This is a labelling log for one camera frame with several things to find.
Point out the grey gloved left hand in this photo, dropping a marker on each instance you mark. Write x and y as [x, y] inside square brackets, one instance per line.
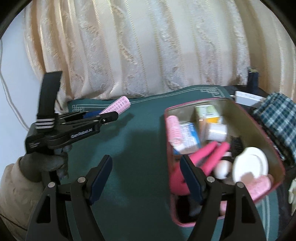
[33, 165]

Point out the cream patterned curtain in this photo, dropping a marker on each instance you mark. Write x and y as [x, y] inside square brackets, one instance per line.
[107, 49]

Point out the beige sleeved left forearm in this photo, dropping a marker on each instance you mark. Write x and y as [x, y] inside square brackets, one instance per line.
[19, 197]

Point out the white small ball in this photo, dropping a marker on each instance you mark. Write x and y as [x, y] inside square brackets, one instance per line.
[222, 170]

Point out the white small box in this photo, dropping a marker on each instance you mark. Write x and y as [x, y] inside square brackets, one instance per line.
[247, 99]

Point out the white cylindrical jar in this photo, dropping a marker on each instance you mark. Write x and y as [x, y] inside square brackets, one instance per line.
[216, 132]

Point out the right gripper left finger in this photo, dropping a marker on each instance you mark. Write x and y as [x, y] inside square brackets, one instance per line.
[50, 221]

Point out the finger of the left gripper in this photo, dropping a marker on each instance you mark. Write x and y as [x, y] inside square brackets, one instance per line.
[92, 114]
[105, 118]

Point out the long pink foam curler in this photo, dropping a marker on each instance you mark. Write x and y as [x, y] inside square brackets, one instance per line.
[176, 180]

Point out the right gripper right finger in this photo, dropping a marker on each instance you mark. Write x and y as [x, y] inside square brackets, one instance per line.
[242, 220]

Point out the pink hair roller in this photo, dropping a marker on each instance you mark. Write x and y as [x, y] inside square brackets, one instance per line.
[255, 186]
[119, 106]
[175, 137]

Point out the blue plaid cloth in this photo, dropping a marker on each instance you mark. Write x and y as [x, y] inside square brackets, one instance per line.
[276, 115]

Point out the blue white medicine box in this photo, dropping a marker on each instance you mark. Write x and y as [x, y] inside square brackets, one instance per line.
[190, 142]

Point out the red pink tin box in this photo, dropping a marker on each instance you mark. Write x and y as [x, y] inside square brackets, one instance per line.
[240, 124]

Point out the yellow white medicine box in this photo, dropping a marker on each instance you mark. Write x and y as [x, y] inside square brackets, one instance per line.
[206, 114]

